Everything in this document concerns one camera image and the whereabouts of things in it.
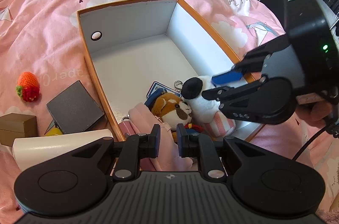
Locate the pink striped panda plush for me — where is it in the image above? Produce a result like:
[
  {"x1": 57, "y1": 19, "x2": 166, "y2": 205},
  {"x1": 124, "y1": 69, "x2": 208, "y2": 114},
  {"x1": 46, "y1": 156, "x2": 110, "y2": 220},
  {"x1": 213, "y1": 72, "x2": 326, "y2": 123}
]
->
[{"x1": 181, "y1": 75, "x2": 249, "y2": 138}]

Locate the pink pouch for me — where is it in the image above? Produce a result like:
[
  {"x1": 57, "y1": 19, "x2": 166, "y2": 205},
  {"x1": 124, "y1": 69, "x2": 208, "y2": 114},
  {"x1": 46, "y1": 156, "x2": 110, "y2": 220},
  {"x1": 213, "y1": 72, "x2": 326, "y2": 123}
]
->
[{"x1": 121, "y1": 102, "x2": 194, "y2": 172}]

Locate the brown dog plush keychain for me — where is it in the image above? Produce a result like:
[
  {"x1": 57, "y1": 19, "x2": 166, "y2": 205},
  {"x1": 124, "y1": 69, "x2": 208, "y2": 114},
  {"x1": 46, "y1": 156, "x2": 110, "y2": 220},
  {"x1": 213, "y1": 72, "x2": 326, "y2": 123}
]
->
[{"x1": 144, "y1": 81, "x2": 204, "y2": 142}]

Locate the dark grey square box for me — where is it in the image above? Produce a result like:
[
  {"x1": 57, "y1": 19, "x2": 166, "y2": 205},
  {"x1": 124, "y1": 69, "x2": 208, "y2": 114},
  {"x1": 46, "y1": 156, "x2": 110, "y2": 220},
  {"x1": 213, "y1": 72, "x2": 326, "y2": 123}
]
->
[{"x1": 47, "y1": 81, "x2": 105, "y2": 134}]

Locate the person right hand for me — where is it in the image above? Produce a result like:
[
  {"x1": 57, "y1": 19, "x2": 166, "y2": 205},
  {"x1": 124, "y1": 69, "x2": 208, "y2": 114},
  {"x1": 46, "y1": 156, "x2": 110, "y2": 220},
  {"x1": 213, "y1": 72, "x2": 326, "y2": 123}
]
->
[{"x1": 295, "y1": 101, "x2": 332, "y2": 128}]

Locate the orange cardboard box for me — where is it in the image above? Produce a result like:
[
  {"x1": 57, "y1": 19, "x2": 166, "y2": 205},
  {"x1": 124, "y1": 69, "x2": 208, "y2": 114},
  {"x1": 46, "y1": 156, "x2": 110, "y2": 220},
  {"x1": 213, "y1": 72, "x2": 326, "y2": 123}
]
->
[{"x1": 76, "y1": 0, "x2": 265, "y2": 143}]

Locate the crochet orange strawberry toy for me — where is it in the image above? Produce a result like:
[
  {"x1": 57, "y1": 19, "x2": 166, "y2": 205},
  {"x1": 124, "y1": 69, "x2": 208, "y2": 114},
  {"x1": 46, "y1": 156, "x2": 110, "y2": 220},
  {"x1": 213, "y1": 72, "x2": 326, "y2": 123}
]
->
[{"x1": 15, "y1": 71, "x2": 40, "y2": 102}]

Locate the brown cardboard box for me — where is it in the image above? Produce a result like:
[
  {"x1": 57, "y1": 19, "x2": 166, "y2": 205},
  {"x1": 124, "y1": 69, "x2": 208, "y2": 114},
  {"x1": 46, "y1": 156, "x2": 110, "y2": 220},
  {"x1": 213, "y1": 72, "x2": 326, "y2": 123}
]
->
[{"x1": 0, "y1": 113, "x2": 38, "y2": 147}]

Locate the pink patterned duvet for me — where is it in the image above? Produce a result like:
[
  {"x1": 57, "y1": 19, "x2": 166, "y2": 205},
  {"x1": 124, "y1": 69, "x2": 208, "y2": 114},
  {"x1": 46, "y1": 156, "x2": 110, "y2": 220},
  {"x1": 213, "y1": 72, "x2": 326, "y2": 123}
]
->
[{"x1": 1, "y1": 0, "x2": 338, "y2": 223}]

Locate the black power cable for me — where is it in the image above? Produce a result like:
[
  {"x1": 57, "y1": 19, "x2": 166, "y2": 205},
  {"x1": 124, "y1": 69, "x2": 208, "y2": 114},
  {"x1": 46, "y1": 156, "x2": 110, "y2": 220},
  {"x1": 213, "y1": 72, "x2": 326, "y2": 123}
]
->
[{"x1": 292, "y1": 112, "x2": 339, "y2": 161}]

